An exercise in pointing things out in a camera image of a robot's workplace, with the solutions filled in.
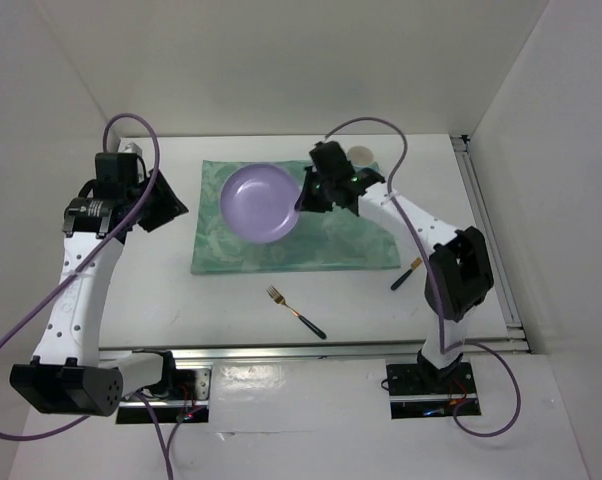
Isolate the blue mug white inside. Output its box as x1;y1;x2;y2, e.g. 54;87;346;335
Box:
346;145;379;172

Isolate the green patterned cloth napkin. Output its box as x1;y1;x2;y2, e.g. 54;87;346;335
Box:
191;160;401;275

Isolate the purple plate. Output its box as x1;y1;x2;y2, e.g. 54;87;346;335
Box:
219;163;300;244

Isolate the gold fork black handle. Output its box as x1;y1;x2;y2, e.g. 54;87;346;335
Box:
267;286;327;340

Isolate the gold knife black handle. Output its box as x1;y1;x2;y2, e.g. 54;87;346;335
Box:
390;258;422;291

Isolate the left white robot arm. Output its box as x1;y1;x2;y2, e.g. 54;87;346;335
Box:
9;143;188;416

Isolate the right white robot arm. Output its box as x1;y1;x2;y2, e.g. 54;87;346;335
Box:
295;141;494;392

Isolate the aluminium right side rail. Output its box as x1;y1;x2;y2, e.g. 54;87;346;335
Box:
450;135;532;354

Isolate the aluminium rail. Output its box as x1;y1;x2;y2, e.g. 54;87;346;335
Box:
450;135;532;354
100;330;530;363

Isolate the aluminium front rail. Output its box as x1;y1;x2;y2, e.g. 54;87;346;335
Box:
100;330;530;363

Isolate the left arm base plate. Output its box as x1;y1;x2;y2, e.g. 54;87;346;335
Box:
140;365;212;411

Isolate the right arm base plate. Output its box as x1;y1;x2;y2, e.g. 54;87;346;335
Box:
382;362;477;398

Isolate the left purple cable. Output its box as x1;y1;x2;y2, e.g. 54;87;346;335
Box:
0;112;202;480

